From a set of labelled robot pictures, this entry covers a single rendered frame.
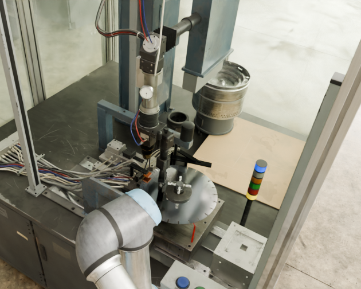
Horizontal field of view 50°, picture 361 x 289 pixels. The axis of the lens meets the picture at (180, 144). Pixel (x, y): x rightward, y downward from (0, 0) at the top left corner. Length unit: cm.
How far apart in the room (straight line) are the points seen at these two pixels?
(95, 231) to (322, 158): 54
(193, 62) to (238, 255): 79
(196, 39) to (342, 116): 92
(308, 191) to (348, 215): 228
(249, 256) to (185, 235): 27
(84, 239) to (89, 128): 136
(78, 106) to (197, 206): 115
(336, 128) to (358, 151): 303
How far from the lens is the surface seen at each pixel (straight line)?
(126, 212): 99
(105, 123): 198
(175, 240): 161
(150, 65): 133
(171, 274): 147
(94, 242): 96
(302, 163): 102
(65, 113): 240
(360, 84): 77
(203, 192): 165
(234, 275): 159
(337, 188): 338
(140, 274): 117
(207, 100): 210
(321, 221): 307
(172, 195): 161
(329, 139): 84
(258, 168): 153
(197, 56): 164
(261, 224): 187
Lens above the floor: 215
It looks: 40 degrees down
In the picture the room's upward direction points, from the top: 7 degrees clockwise
